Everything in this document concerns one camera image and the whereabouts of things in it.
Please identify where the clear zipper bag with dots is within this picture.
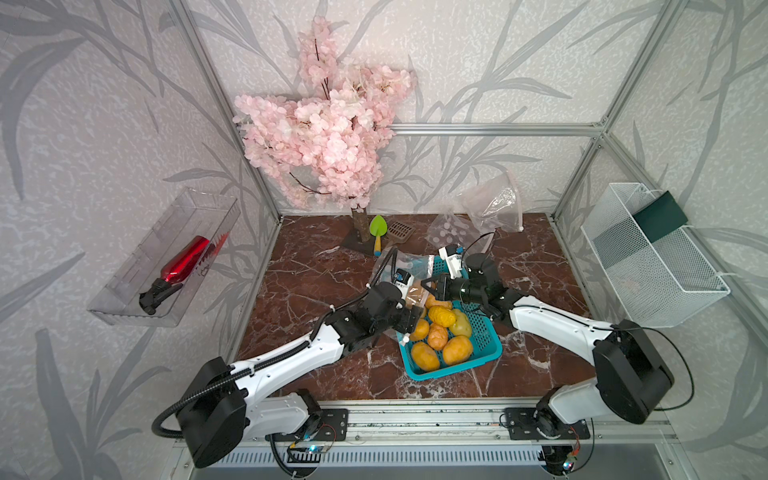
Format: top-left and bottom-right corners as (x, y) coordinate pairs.
(369, 247), (435, 308)

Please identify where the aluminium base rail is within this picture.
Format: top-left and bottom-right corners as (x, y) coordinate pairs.
(173, 395), (679, 469)

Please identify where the clear zipper bag rear upright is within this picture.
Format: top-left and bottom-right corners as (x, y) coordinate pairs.
(459, 171), (524, 233)

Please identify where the white wire wall basket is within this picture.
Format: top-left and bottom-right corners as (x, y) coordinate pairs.
(581, 182), (731, 328)

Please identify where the green-yellow potato right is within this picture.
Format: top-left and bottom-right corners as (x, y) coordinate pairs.
(449, 309), (473, 338)

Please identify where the green toy shovel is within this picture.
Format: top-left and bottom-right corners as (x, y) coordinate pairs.
(369, 215), (388, 257)

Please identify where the clear acrylic wall shelf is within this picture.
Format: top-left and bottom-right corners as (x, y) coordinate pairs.
(87, 187), (241, 328)

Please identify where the pink cherry blossom tree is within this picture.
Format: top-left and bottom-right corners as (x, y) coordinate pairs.
(233, 16), (417, 212)

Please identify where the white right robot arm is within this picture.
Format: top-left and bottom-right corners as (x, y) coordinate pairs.
(421, 254), (675, 437)

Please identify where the tan toy rake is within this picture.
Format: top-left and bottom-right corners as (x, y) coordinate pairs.
(385, 221), (415, 245)

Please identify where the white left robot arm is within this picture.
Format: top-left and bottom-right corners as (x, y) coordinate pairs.
(151, 282), (423, 468)

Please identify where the orange potato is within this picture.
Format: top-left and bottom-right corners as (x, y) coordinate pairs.
(426, 323), (449, 351)
(409, 319), (430, 342)

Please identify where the orange potato centre left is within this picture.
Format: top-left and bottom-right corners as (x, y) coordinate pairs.
(409, 319), (430, 342)

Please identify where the teal plastic basket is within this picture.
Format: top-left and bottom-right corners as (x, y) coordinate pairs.
(396, 254), (504, 381)

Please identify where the yellow wrinkled potato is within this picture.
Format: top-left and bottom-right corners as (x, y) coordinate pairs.
(428, 306), (457, 329)

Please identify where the clear zipper bag rear flat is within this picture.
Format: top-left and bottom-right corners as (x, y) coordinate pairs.
(426, 214), (495, 255)

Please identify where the large brown potato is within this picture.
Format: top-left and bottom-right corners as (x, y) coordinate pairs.
(442, 336), (474, 366)

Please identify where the dark green card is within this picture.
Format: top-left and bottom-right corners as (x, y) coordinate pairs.
(633, 191), (689, 244)

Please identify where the brown potato top middle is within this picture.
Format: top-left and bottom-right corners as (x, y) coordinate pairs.
(425, 294), (453, 310)

